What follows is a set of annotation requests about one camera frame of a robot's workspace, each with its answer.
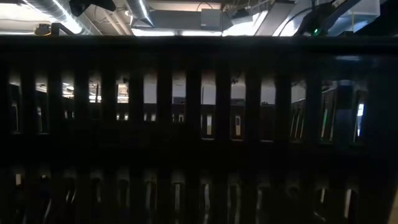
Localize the black plastic slotted basket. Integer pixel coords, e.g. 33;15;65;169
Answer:
0;34;398;224

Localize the grey ceiling box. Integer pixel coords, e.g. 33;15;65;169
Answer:
200;8;223;31

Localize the small silver ventilation duct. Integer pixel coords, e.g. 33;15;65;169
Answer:
126;0;155;28

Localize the large silver ventilation duct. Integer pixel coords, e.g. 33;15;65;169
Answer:
24;0;103;35

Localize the black yellow cord reel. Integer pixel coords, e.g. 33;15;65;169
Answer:
34;23;52;37

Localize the silver rectangular air duct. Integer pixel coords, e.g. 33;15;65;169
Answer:
328;0;381;37

